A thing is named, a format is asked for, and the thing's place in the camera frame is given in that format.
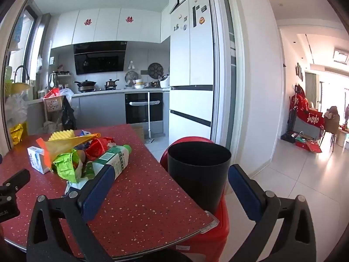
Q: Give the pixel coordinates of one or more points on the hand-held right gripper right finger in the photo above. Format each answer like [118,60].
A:
[244,193]

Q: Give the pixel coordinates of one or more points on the grey kitchen counter cabinets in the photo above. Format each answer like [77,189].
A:
[101,109]

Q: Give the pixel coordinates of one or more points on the group of fridge magnets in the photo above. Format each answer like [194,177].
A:
[201,20]

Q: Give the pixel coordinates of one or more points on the red printed banner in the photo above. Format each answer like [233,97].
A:
[308,114]

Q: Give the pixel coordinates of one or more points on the dark round patterned trivet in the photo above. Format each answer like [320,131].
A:
[154,70]

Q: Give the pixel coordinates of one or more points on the orange yellow snack box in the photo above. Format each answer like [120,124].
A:
[65,148]

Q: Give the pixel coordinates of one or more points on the dining chair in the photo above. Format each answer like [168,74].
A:
[331,125]

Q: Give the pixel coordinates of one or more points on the gold foil bag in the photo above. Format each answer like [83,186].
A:
[17,135]

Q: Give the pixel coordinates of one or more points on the white stick mop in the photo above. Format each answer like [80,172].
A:
[148,120]

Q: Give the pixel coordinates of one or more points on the glass kettle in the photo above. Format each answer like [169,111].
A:
[53,80]

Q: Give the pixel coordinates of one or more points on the grey round patterned trivet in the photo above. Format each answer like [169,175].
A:
[131,76]

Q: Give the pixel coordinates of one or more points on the black plastic bag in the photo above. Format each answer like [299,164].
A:
[68,114]

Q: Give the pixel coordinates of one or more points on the green snack wrapper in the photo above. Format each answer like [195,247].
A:
[66,163]

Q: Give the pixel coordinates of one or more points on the black built-in oven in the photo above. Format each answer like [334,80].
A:
[139,109]

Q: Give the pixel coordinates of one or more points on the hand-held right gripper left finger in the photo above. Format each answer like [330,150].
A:
[98,193]

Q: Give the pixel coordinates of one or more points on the yellow corrugated cup liner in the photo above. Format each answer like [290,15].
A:
[63,135]

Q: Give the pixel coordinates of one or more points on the white plastic basket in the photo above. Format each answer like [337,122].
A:
[54,104]

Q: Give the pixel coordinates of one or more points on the white wall cabinets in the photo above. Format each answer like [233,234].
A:
[109,27]

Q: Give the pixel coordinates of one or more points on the yellow basin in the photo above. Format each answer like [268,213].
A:
[20,88]

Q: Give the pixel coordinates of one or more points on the kitchen faucet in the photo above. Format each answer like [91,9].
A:
[23,72]

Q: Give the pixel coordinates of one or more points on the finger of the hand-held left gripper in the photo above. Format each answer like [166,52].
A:
[17,180]

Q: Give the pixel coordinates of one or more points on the sliding door frame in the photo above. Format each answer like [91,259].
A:
[226,60]

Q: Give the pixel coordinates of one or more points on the stacked white bowls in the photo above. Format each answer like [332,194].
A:
[139,84]

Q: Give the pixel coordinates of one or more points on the green plastic crate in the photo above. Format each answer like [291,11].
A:
[6,82]

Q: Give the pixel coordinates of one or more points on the small white carton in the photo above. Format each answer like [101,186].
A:
[36,159]

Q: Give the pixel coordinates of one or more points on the red plastic stool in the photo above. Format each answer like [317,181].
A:
[210,240]

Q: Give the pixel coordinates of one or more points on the red polka dot wrapper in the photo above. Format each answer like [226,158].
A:
[98,148]

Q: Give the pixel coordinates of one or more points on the black wok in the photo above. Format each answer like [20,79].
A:
[86,85]

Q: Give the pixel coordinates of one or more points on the red paper decal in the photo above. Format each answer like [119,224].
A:
[87,22]
[129,19]

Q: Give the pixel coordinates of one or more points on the kitchen window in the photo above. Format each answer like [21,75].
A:
[21,41]

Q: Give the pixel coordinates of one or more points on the steel cooking pot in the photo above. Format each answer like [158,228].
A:
[111,84]

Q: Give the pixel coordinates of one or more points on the green plastic bottle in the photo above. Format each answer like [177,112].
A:
[114,159]

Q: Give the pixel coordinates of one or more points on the cardboard box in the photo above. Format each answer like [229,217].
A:
[139,133]

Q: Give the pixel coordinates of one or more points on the clear plastic bag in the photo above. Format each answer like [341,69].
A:
[16,109]

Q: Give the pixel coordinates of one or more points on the white rice cooker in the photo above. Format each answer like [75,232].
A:
[165,82]

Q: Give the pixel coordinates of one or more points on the white refrigerator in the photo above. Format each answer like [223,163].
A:
[190,60]

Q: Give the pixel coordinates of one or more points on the black range hood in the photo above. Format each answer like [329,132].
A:
[99,58]

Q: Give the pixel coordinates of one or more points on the black trash bin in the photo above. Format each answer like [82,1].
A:
[196,177]

